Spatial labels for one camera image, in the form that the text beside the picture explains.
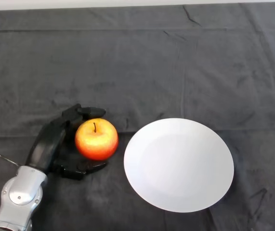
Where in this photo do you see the white round plate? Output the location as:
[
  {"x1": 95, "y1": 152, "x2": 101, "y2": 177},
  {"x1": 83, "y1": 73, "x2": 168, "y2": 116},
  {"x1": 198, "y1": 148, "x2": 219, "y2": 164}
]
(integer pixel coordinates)
[{"x1": 123, "y1": 117, "x2": 235, "y2": 213}]

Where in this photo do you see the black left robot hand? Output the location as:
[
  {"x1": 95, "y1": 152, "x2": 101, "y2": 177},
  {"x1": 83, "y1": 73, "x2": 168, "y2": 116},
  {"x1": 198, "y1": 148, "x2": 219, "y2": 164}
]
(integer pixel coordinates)
[{"x1": 25, "y1": 103, "x2": 108, "y2": 181}]

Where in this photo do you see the red yellow apple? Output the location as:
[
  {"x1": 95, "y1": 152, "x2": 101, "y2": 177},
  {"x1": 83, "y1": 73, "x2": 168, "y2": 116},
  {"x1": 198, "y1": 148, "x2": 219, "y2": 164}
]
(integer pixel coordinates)
[{"x1": 75, "y1": 118, "x2": 119, "y2": 161}]

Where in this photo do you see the black cloth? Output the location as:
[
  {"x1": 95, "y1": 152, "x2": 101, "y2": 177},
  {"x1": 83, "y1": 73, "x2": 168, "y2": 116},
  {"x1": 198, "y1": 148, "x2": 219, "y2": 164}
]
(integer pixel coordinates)
[{"x1": 0, "y1": 2, "x2": 275, "y2": 231}]

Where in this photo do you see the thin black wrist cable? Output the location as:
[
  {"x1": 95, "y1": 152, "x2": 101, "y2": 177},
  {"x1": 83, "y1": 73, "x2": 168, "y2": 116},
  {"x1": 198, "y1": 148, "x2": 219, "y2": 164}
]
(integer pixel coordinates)
[{"x1": 0, "y1": 152, "x2": 22, "y2": 167}]

